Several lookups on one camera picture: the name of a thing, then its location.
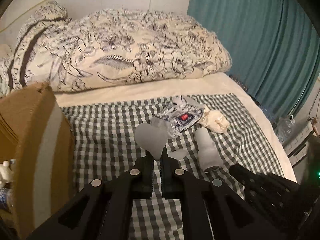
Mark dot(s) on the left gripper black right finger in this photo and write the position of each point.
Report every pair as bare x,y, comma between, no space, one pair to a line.
211,209

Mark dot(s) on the cream bed sheet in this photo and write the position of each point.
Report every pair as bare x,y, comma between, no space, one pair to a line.
218,83

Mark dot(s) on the floral black white duvet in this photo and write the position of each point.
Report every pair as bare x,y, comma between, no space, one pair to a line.
111,47

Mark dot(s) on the teal curtain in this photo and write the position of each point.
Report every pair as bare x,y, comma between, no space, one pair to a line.
273,45

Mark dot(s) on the green white checkered cloth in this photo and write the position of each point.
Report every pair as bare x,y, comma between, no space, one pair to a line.
105,148

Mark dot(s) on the cream crumpled cloth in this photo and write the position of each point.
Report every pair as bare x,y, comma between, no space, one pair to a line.
215,121

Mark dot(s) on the brown cardboard box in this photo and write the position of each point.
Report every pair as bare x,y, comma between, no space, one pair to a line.
37,135

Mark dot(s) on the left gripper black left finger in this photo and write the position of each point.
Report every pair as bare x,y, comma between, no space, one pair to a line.
102,209

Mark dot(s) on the white foam sleeve tube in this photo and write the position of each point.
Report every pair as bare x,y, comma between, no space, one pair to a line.
208,154

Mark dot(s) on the clear bottle blue label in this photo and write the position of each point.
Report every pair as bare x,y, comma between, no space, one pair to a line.
6,199

